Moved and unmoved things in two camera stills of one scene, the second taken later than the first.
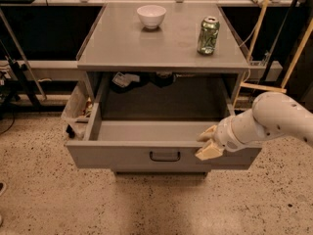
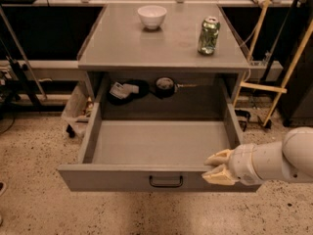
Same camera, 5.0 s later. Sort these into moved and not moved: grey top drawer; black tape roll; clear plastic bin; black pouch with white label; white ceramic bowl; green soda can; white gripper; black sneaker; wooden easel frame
Moved: black pouch with white label; black tape roll; white gripper; grey top drawer
Not moved: white ceramic bowl; wooden easel frame; clear plastic bin; black sneaker; green soda can
